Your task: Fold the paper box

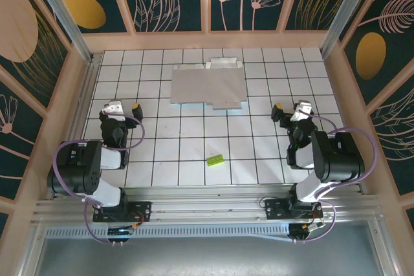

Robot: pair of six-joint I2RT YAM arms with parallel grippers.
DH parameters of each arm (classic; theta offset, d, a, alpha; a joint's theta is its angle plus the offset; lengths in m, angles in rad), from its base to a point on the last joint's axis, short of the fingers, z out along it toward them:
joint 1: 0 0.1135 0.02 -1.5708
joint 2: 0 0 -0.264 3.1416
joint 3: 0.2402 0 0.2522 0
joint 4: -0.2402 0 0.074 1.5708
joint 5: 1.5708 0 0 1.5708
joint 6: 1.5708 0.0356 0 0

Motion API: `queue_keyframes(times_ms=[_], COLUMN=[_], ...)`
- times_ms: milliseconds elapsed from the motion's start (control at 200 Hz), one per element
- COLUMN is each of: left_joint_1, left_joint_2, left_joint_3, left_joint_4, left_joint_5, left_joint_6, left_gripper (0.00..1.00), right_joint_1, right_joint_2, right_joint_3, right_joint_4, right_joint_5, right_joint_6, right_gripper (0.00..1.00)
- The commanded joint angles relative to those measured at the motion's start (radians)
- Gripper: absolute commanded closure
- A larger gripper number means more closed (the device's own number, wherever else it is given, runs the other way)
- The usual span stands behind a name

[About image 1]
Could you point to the white and blue paper box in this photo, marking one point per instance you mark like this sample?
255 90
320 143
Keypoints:
207 85

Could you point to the green toy brick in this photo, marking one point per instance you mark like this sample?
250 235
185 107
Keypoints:
216 160

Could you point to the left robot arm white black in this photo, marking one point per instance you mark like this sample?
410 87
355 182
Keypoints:
77 166

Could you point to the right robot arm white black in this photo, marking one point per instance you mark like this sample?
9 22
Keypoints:
339 159

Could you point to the small circuit board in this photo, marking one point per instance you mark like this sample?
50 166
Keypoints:
120 232
304 229

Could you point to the grey metal sheet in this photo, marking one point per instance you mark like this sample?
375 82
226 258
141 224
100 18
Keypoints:
207 256

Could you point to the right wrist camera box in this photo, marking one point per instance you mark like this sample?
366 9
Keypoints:
302 109

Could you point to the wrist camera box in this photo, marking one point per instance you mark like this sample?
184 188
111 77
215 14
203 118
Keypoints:
113 109
302 109

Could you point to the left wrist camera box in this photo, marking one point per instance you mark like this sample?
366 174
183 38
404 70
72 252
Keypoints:
113 109

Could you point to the aluminium side rail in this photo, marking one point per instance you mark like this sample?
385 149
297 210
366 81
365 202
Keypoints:
84 95

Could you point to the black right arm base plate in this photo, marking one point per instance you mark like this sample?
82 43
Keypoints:
275 208

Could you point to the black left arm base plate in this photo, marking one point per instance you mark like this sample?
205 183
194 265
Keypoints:
142 211

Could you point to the aluminium frame post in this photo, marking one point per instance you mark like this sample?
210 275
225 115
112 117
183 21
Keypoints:
64 20
346 11

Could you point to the aluminium mounting rail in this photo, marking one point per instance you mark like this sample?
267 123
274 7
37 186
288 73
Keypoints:
210 206

